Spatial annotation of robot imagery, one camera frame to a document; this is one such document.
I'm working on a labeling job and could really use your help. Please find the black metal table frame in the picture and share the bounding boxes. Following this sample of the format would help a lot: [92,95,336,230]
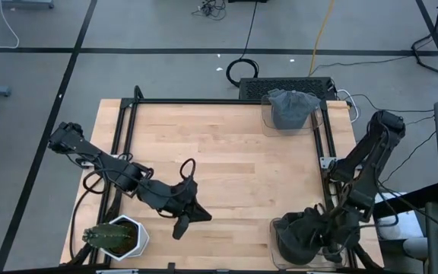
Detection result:
[66,85,383,269]

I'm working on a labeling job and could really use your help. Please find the black baseball cap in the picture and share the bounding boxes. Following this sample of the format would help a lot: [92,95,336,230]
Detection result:
[273,207,335,266]

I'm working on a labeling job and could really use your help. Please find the white looped cable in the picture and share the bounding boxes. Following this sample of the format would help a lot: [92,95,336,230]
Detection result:
[335,89,360,124]

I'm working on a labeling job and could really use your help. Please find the black coiled cable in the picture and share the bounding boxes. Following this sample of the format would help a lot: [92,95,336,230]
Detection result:
[225,0,261,88]

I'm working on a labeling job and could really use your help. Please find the green cactus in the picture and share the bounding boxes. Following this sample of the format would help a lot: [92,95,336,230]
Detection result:
[81,223,135,250]

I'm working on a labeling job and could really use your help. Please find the black perforated computer case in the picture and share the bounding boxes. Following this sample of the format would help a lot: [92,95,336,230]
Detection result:
[238,76,337,102]

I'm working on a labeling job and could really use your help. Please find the thin black cable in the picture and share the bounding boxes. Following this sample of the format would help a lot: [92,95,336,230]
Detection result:
[309,56,414,76]
[355,94,435,113]
[380,116,436,183]

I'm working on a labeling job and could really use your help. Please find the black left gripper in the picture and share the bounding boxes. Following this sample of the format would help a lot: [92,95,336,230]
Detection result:
[154,179,213,240]

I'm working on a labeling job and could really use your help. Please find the yellow cable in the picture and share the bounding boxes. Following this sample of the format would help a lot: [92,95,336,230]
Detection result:
[308,0,336,77]

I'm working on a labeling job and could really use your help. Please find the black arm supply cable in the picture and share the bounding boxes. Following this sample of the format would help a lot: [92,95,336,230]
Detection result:
[69,167,108,263]

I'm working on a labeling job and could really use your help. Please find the tangled black cables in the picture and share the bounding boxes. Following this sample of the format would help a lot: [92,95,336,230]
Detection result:
[191,0,227,21]

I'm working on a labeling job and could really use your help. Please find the white hexagonal plant pot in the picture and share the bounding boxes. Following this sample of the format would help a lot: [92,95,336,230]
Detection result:
[99,215,151,263]

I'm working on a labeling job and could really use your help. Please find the clear plastic bin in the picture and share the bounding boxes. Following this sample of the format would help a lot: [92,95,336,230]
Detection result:
[260,92,323,137]
[268,212,348,266]

